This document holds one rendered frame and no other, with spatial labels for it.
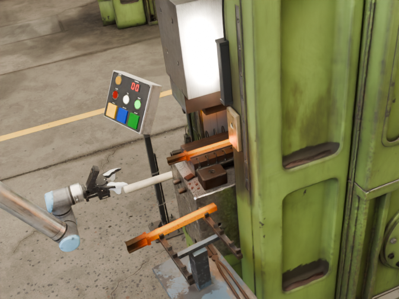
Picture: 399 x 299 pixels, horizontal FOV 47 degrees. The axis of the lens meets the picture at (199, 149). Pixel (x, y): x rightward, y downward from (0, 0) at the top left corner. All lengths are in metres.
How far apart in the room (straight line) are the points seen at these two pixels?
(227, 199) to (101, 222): 1.50
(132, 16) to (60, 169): 3.42
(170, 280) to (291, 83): 0.98
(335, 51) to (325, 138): 0.38
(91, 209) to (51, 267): 0.57
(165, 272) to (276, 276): 0.55
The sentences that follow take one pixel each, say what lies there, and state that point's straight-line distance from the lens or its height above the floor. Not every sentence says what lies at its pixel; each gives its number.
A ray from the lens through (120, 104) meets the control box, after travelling 2.64.
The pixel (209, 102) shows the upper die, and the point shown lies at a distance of 2.02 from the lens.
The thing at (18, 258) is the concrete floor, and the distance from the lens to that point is 3.46.
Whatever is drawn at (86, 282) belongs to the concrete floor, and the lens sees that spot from 3.11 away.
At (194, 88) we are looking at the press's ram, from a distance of 1.90.
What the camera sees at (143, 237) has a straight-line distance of 1.85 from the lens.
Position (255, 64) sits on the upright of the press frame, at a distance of 1.56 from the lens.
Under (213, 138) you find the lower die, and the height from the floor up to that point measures 0.98.
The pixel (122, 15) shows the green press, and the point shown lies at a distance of 6.95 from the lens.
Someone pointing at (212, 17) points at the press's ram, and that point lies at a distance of 1.83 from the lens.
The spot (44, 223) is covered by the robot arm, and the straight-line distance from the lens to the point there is 2.03.
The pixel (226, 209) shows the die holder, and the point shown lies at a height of 0.78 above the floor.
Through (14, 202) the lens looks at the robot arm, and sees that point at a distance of 1.95.
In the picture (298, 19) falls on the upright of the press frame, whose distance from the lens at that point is 1.66.
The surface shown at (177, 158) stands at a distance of 2.18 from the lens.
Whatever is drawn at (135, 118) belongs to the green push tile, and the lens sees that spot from 2.52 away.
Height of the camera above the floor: 2.29
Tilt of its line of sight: 35 degrees down
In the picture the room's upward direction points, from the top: 7 degrees counter-clockwise
